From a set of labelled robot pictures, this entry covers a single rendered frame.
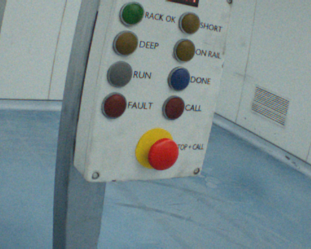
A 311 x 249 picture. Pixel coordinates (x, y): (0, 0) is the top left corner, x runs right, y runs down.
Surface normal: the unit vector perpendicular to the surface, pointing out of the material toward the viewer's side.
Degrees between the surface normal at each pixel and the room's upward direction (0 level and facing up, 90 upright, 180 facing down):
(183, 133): 90
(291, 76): 90
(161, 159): 91
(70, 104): 90
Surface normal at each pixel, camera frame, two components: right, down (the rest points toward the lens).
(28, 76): 0.48, 0.32
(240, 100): -0.86, -0.02
